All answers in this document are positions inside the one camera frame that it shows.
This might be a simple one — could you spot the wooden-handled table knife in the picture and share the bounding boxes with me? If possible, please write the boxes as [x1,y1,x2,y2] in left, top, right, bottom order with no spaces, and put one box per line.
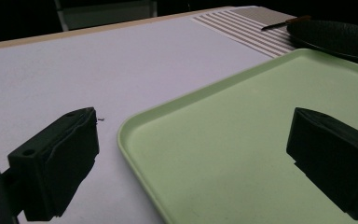
[261,14,312,32]

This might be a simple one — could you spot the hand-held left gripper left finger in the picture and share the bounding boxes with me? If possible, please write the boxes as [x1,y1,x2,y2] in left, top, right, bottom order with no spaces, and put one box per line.
[7,106,101,222]

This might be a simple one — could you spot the light green tray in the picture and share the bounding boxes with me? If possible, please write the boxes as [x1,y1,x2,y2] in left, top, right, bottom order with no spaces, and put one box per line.
[117,48,358,224]

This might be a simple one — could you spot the grey-framed background desk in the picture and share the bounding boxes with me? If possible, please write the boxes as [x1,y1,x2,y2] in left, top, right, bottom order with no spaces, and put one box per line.
[54,0,158,32]

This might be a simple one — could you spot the white table board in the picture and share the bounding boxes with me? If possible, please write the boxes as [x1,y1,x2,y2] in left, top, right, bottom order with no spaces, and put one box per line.
[0,13,274,224]

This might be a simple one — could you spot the striped woven placemat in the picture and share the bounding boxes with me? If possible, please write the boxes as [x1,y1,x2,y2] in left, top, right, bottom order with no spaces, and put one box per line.
[190,6,302,60]

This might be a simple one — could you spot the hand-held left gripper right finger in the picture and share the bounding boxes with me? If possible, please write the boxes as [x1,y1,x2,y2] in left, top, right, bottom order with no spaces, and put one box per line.
[286,107,358,222]

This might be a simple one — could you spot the black round plate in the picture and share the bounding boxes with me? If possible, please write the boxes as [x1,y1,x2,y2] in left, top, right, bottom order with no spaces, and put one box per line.
[286,19,358,68]

